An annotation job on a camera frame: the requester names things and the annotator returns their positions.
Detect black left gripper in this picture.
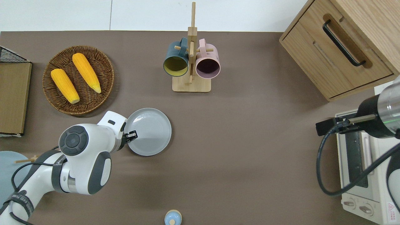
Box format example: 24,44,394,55
119,123,138,152

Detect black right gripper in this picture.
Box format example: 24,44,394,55
315,95,400,139

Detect gray round plate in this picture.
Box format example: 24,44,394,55
124,108,172,156

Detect light blue plate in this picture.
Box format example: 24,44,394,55
0,151,34,205

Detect light wooden cabinet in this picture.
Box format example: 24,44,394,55
279,0,400,102

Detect wooden mug tree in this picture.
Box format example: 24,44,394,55
172,2,214,93

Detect long tapered yellow corn cob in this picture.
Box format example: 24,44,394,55
72,53,102,94

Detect brown table mat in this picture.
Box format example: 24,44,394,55
0,30,380,225

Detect cream toaster oven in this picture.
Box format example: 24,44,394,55
335,109,400,225

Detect short blunt yellow corn cob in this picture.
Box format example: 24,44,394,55
51,68,80,104

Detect teal mug yellow inside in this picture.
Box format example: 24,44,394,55
163,37,190,77

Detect brown wicker basket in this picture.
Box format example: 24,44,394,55
42,46,115,115

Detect wooden dish rack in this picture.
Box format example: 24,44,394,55
15,155,38,164

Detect pink mug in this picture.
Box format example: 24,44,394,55
195,38,221,79

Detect brown wooden shelf board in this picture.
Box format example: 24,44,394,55
0,62,32,137

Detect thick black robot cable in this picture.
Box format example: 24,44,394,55
316,124,400,197

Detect cream toaster door handle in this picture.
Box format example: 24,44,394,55
359,131,373,171

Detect black cabinet handle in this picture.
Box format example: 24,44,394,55
322,20,366,67

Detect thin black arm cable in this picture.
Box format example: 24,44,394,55
11,146,68,200

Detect black wire mesh rack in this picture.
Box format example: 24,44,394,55
0,46,32,63

